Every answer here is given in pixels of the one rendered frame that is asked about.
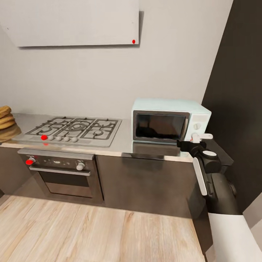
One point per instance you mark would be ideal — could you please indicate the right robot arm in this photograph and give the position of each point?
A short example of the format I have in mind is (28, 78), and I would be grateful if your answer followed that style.
(232, 238)

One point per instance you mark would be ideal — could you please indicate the oven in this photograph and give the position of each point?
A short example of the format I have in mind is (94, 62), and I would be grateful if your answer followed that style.
(65, 175)

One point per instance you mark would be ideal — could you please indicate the burner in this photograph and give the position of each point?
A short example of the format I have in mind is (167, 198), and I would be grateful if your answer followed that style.
(74, 130)

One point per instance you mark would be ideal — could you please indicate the popcorn bag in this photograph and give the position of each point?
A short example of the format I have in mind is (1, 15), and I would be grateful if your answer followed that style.
(6, 118)

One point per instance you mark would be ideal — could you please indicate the fridge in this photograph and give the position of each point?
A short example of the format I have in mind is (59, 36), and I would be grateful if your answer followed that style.
(234, 97)

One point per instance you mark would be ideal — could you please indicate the range hood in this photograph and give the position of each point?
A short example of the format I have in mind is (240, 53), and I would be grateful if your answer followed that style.
(70, 22)

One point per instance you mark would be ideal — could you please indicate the microwave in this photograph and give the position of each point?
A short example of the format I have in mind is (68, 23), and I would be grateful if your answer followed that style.
(167, 120)

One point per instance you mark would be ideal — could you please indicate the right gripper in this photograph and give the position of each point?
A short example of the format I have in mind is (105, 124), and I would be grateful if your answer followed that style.
(187, 146)

